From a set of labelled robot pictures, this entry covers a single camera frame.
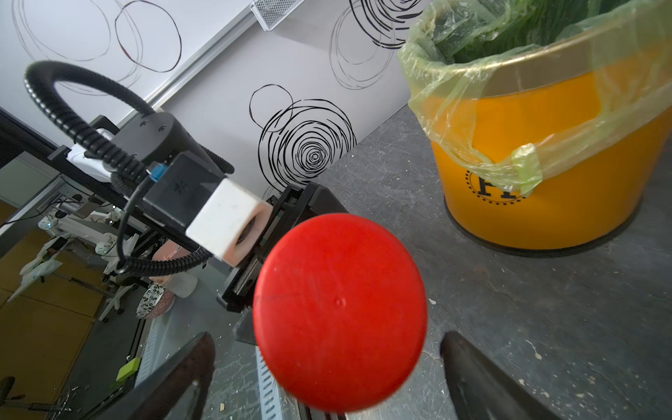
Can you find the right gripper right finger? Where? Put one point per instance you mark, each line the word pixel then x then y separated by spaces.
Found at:
pixel 479 389

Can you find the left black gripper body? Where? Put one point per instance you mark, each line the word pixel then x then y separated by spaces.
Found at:
pixel 294 206

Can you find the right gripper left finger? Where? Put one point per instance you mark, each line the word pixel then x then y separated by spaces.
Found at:
pixel 178 389

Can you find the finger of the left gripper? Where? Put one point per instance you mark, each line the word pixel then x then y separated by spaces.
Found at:
pixel 244 330

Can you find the red jar lid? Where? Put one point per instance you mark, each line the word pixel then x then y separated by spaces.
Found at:
pixel 340 313

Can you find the yellow trash bin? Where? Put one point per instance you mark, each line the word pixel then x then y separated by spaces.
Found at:
pixel 585 205

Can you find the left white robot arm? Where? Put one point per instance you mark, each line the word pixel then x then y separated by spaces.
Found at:
pixel 153 138

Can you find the green plastic bin liner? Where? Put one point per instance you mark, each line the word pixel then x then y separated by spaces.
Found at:
pixel 460 53

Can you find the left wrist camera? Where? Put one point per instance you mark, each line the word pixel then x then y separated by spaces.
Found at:
pixel 214 212

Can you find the white slotted cable duct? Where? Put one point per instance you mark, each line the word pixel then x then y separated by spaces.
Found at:
pixel 271 402

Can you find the white wire wall shelf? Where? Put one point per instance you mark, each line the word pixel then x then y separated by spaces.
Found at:
pixel 270 13

